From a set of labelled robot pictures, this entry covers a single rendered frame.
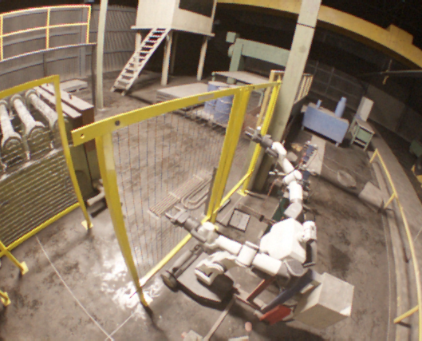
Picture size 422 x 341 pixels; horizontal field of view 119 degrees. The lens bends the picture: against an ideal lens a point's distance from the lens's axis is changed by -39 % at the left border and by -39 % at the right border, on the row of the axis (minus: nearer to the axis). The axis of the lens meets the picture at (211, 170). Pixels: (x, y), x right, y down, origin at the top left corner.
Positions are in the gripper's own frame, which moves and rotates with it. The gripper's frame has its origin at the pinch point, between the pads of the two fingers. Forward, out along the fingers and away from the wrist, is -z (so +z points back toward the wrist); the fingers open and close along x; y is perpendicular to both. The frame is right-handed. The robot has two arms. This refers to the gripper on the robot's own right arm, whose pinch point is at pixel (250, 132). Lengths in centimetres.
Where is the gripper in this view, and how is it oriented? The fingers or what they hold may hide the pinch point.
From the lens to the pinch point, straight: 152.3
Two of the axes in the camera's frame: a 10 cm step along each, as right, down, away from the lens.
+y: -4.1, 6.0, 6.8
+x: -3.2, 6.0, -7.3
